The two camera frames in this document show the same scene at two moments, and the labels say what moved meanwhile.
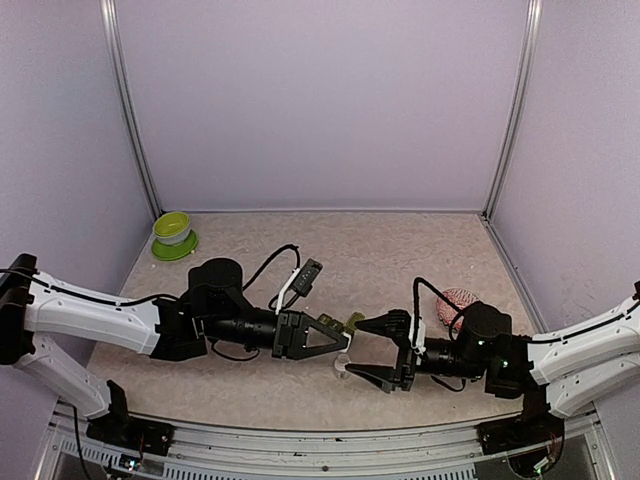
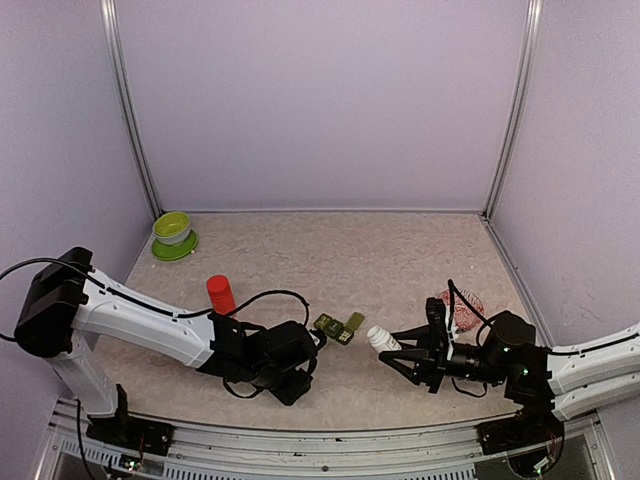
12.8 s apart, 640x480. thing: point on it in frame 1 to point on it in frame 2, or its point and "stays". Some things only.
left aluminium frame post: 109,12 stays
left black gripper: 295,349 to 288,396
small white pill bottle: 339,366 to 381,340
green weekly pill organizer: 348,326 stays
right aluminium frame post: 532,34 stays
